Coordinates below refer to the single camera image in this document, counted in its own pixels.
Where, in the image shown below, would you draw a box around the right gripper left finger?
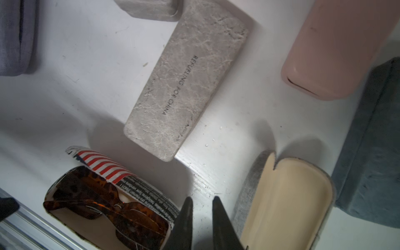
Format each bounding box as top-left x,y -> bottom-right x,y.
163,197 -> 193,250

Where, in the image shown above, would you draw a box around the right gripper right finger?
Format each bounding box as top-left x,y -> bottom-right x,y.
212,196 -> 244,250

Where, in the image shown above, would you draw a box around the pink glasses case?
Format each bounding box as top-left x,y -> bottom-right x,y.
281,1 -> 400,101

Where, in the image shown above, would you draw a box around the tortoiseshell sunglasses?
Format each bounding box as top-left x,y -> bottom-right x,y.
43,166 -> 169,250

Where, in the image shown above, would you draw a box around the grey teal glasses case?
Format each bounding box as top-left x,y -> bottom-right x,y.
332,57 -> 400,228

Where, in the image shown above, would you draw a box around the patterned case with sunglasses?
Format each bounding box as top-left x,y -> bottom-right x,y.
43,145 -> 180,250

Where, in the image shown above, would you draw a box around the beige empty open case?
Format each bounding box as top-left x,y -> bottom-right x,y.
231,150 -> 336,250

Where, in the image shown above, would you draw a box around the brown case with sunglasses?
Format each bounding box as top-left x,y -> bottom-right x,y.
1,0 -> 40,77

